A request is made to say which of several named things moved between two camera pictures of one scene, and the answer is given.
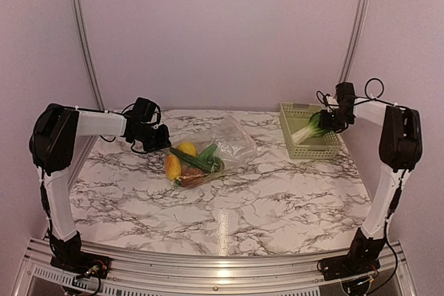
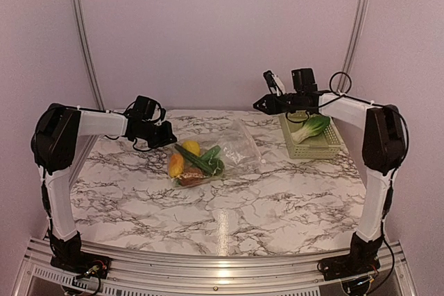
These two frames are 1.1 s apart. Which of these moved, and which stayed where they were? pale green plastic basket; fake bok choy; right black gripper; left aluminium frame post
Moved: right black gripper
Stayed: left aluminium frame post; fake bok choy; pale green plastic basket
